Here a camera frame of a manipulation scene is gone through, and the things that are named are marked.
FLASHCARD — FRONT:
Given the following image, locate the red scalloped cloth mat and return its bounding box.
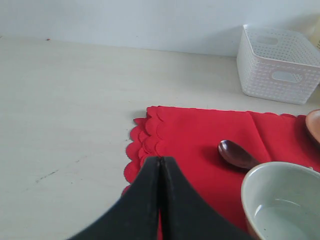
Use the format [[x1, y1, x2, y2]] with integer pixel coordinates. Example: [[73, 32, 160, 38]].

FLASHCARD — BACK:
[[124, 106, 320, 229]]

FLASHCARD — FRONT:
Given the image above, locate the white perforated plastic basket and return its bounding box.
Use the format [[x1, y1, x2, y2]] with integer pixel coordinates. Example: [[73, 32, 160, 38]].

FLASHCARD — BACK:
[[236, 24, 320, 105]]

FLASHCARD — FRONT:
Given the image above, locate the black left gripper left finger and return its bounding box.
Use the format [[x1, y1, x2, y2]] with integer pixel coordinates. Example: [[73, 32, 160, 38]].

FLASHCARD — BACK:
[[71, 157, 160, 240]]

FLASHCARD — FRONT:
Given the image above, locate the brown clay plate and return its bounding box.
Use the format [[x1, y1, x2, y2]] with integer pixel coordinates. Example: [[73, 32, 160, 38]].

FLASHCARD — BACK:
[[305, 109, 320, 146]]

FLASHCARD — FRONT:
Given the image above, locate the dark wooden spoon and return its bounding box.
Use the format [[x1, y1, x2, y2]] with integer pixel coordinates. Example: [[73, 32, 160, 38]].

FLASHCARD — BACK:
[[217, 140, 260, 170]]

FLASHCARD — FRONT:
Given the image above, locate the pale green ceramic bowl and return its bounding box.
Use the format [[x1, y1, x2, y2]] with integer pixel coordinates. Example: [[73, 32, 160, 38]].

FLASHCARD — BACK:
[[241, 162, 320, 240]]

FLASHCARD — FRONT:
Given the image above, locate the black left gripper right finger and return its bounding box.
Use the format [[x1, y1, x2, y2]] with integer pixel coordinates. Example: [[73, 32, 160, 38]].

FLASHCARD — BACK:
[[159, 157, 252, 240]]

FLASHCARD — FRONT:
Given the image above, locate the cream plastic bin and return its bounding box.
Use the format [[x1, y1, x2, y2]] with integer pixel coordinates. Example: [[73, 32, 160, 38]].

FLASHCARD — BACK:
[[306, 12, 320, 51]]

